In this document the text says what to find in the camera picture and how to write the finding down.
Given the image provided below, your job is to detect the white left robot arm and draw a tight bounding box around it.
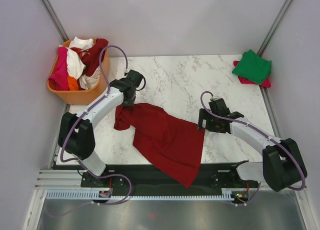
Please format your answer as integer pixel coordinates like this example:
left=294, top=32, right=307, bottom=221
left=58, top=70, right=146, bottom=186

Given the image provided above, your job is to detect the white slotted cable duct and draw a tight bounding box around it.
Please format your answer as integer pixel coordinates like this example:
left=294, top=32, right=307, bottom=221
left=45, top=187, right=234, bottom=201

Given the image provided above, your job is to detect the green folded t-shirt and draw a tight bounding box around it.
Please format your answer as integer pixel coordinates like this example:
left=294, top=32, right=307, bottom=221
left=232, top=50, right=272, bottom=85

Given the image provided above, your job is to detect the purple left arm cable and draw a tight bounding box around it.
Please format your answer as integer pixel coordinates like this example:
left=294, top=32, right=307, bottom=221
left=44, top=45, right=133, bottom=219

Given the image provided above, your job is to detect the pink folded t-shirt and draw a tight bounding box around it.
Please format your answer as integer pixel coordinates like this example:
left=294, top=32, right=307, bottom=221
left=233, top=61, right=272, bottom=88

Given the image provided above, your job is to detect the orange t-shirt in basket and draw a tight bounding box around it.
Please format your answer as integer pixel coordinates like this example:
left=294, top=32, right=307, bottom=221
left=67, top=75, right=79, bottom=91

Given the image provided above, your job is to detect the white t-shirt in basket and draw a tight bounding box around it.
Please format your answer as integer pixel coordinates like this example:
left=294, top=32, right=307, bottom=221
left=66, top=37, right=94, bottom=80

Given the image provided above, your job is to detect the dark red t-shirt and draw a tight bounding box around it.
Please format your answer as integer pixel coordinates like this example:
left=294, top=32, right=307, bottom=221
left=114, top=103, right=205, bottom=188

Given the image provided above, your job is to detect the pink t-shirt in basket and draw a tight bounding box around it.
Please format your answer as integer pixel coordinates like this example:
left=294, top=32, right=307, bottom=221
left=48, top=46, right=69, bottom=91

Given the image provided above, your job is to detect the cream t-shirt in basket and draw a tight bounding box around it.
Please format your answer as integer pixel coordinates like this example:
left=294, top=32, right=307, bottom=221
left=78, top=66, right=101, bottom=90

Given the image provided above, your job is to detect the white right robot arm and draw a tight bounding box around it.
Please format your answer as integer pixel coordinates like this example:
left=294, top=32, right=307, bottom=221
left=198, top=98, right=308, bottom=192

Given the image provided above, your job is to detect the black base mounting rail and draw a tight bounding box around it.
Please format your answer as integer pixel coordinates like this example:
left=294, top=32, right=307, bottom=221
left=80, top=162, right=258, bottom=192

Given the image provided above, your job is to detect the dark red shirt in basket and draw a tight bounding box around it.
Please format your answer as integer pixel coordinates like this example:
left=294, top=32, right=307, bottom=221
left=69, top=38, right=109, bottom=76

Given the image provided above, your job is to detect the aluminium frame post left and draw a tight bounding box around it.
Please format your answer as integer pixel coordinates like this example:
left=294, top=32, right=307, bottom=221
left=40, top=0, right=69, bottom=42

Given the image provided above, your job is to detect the aluminium frame post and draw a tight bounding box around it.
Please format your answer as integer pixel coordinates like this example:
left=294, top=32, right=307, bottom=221
left=257, top=0, right=294, bottom=57
left=40, top=0, right=69, bottom=42

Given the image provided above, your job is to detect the aluminium frame post right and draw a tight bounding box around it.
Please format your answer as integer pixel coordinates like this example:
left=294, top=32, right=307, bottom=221
left=257, top=0, right=294, bottom=57

